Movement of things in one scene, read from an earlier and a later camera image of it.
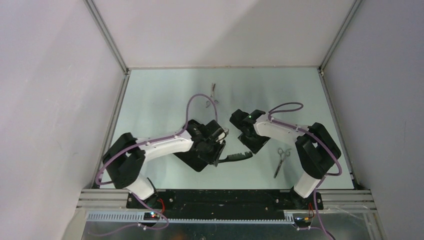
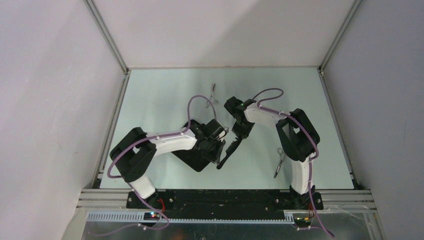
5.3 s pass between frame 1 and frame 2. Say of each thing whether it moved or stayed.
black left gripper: stayed
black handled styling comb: moved
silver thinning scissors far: stayed
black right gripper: moved
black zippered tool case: stayed
